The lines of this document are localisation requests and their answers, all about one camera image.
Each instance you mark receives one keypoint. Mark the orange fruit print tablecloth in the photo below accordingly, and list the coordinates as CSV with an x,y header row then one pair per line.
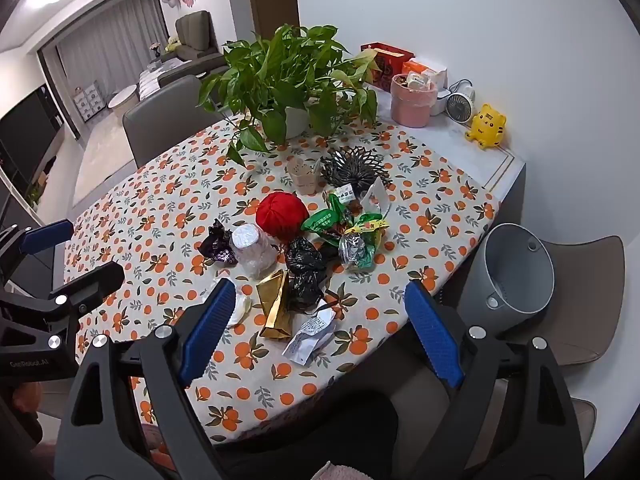
x,y
150,220

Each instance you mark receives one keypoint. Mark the purple crumpled wrapper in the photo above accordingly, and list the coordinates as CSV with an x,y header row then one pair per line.
x,y
217,245

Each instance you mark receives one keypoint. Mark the small green snack wrapper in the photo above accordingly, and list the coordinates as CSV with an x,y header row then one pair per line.
x,y
337,205

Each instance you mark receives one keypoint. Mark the grey trash bin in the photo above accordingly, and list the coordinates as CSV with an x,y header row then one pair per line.
x,y
500,270

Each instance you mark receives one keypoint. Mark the black television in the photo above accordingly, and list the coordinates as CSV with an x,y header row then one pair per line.
x,y
27,135

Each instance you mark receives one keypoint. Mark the yellow plush toy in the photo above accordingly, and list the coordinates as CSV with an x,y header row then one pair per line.
x,y
172,44

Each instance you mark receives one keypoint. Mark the grey curtains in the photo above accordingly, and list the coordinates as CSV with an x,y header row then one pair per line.
x,y
110,40

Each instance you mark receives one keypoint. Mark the clear plastic cup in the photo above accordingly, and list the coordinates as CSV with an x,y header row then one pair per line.
x,y
252,252

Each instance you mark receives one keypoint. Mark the green wrapper with white label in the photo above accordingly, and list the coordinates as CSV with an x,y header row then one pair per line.
x,y
322,221

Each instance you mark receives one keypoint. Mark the white square container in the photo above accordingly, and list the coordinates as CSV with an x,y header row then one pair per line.
x,y
440,95

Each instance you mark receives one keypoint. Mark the small white desk fan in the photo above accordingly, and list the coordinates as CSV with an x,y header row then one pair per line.
x,y
457,106

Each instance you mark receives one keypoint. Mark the orange white box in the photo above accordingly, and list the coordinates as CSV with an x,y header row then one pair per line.
x,y
414,67

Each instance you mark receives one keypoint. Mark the grey dining chair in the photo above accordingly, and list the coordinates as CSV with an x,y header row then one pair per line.
x,y
165,120

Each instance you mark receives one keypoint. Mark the grey sofa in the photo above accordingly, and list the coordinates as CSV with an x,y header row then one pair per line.
x,y
195,50

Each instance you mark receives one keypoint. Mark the taupe dining chair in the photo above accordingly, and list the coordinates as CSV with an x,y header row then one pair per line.
x,y
585,300

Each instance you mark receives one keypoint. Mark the small white drawer unit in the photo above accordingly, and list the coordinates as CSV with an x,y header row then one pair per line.
x,y
89,100

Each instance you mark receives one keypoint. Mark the yellow tiger toy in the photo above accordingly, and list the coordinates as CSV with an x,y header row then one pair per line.
x,y
486,125

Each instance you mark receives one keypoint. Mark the red knit ball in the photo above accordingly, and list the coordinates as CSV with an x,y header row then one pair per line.
x,y
281,216

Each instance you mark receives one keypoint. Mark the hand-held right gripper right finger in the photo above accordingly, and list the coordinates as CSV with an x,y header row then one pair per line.
x,y
432,335

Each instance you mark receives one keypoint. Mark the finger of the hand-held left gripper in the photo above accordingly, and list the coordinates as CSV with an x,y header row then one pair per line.
x,y
47,236
95,282

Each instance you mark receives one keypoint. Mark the clear plastic wrapper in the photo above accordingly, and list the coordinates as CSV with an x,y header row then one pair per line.
x,y
376,197

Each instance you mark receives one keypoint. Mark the yellow green snack bag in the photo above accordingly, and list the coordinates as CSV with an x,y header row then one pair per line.
x,y
357,247

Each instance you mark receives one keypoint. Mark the black plastic bag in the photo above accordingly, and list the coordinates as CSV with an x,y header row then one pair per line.
x,y
305,275

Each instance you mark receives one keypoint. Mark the round white coffee table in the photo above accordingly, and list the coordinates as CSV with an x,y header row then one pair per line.
x,y
123,98

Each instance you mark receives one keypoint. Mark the gold foil wrapper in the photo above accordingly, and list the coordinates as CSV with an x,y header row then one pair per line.
x,y
275,305

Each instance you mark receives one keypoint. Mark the green potted plant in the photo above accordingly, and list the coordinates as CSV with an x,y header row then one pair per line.
x,y
280,70

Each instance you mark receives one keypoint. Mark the white tissue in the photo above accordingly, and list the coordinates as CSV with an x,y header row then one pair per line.
x,y
241,310

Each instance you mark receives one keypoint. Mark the crumpled white receipt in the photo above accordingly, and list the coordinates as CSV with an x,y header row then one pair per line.
x,y
307,337

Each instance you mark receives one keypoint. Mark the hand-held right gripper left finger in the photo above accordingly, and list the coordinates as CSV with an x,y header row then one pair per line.
x,y
210,330

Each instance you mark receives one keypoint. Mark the red gift bag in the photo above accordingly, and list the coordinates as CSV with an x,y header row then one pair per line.
x,y
387,66

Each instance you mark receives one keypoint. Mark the pink cylindrical container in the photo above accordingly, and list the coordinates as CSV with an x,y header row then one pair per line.
x,y
410,107

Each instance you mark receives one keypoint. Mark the beige paper cup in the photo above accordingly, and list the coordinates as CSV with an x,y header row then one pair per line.
x,y
302,177

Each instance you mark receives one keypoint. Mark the white plant pot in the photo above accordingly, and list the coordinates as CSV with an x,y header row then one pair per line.
x,y
297,122

